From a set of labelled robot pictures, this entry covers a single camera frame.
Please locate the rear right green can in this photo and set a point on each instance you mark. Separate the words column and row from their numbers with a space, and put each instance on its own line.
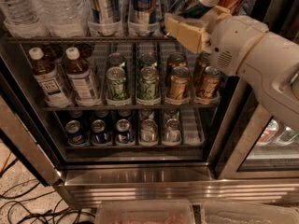
column 147, row 59

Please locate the tea bottle white cap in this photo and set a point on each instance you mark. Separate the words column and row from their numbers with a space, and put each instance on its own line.
column 82, row 77
column 51, row 80

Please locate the front right gold can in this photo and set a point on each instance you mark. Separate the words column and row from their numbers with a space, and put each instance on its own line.
column 207, row 87

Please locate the front left green can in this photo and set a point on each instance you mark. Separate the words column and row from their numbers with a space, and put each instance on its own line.
column 116, row 84

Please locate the stainless steel fridge frame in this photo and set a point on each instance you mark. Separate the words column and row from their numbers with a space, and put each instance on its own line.
column 86, row 176

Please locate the gold can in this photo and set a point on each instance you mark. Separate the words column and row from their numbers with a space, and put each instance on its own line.
column 178, row 83
column 207, row 87
column 201, row 63
column 174, row 60

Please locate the rear left green can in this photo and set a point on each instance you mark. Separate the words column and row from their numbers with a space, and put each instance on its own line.
column 116, row 59

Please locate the front left gold can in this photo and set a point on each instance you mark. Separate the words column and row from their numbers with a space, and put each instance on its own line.
column 178, row 83

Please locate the middle blue pepsi can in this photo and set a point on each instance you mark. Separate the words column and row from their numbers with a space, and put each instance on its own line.
column 100, row 133

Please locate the right clear water bottle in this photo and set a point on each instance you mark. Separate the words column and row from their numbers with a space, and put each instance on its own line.
column 62, row 17

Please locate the front right green can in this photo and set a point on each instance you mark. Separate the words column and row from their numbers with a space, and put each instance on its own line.
column 148, row 86

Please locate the left clear water bottle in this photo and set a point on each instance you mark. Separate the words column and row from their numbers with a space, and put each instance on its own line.
column 22, row 19

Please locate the rear right gold can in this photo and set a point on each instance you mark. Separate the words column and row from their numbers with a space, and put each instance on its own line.
column 201, row 63

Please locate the left blue pepsi can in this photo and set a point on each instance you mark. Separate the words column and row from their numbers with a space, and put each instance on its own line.
column 75, row 133

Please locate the clear water bottle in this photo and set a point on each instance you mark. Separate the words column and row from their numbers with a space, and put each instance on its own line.
column 62, row 17
column 22, row 19

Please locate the left silver redbull can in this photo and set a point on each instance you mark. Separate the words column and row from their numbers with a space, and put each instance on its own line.
column 106, row 14

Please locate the glass fridge door right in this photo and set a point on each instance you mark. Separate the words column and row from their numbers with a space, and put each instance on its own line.
column 256, row 144

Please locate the blue pepsi can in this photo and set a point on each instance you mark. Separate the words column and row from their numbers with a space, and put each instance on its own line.
column 100, row 133
column 75, row 133
column 124, row 133

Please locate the left tea bottle white cap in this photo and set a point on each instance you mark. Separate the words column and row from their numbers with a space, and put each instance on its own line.
column 51, row 80

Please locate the right blue pepsi can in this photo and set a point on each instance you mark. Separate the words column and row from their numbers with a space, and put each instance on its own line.
column 124, row 133

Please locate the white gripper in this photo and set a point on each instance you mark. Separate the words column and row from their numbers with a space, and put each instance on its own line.
column 234, row 43

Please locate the clear plastic bin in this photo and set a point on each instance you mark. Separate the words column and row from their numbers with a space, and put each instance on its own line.
column 145, row 212
column 246, row 213

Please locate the rear left gold can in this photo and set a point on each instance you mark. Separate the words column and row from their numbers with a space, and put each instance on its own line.
column 174, row 60

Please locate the right clear plastic bin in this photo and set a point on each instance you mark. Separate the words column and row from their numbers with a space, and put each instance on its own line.
column 246, row 213

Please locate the redbull can top shelf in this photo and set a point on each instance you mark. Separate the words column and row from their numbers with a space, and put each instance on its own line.
column 193, row 8

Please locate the green can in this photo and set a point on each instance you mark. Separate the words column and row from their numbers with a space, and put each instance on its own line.
column 148, row 86
column 116, row 84
column 116, row 59
column 147, row 59

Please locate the middle redbull can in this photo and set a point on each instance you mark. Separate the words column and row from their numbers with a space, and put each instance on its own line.
column 144, row 15

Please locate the left clear plastic bin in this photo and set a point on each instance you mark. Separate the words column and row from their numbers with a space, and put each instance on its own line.
column 145, row 212

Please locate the right tea bottle white cap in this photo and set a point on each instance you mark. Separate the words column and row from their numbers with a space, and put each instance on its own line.
column 82, row 77

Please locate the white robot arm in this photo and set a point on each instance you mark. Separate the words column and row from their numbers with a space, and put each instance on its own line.
column 270, row 68

